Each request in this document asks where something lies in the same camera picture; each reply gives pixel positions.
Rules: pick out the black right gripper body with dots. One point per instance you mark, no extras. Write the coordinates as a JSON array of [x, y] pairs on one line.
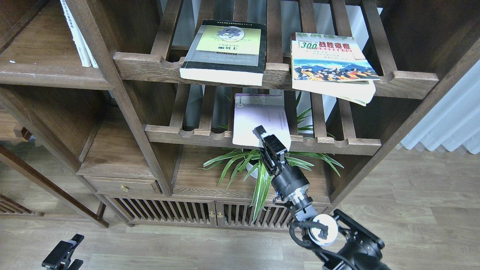
[[290, 184]]

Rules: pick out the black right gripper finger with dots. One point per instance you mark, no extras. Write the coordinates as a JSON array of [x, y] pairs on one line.
[[262, 135], [271, 156]]

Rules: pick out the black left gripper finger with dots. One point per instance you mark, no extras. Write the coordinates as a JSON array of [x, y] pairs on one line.
[[76, 264], [60, 256]]

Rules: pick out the pale purple book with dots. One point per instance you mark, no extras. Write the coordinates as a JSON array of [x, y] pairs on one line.
[[252, 110]]

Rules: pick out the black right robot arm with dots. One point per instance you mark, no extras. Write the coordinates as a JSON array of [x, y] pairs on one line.
[[338, 240]]

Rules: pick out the white plant pot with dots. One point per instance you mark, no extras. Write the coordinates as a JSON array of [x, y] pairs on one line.
[[253, 170]]

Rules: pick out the green spider plant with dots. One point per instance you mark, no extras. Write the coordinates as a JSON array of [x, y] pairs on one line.
[[236, 160]]

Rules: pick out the dark wooden bookshelf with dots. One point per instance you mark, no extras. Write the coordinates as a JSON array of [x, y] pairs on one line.
[[135, 122]]

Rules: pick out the brass drawer knob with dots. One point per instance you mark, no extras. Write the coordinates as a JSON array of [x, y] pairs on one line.
[[124, 188]]

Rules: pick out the colourful 300 paperback book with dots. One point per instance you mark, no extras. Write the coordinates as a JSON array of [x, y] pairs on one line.
[[332, 65]]

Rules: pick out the black and yellow book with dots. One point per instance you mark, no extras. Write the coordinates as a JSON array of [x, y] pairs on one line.
[[228, 52]]

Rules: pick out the white curtain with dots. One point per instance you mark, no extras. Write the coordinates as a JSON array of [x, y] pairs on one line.
[[454, 121]]

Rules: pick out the white book right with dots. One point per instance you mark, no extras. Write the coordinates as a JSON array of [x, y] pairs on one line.
[[92, 59]]

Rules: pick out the white book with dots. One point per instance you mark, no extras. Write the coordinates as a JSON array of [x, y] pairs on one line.
[[92, 59], [76, 35]]

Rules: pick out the white book left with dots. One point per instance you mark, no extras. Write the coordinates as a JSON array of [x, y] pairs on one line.
[[76, 35]]

